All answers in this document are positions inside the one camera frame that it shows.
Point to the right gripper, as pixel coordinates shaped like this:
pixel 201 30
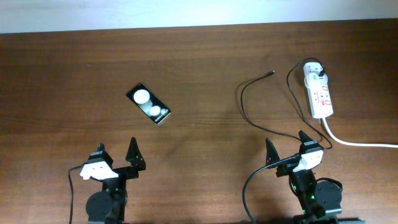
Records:
pixel 272 155

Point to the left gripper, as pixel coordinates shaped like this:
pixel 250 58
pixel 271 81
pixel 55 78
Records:
pixel 136 160

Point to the black smartphone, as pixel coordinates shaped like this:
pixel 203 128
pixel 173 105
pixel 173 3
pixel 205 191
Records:
pixel 155 109

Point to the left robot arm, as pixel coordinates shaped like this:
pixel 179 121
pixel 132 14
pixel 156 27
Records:
pixel 108 205

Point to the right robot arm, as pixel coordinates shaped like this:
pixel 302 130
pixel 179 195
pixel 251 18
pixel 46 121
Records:
pixel 319 198

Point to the white USB charger plug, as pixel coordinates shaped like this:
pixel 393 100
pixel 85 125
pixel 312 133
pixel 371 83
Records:
pixel 314 75

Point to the white power strip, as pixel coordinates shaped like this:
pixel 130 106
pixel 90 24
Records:
pixel 320 101

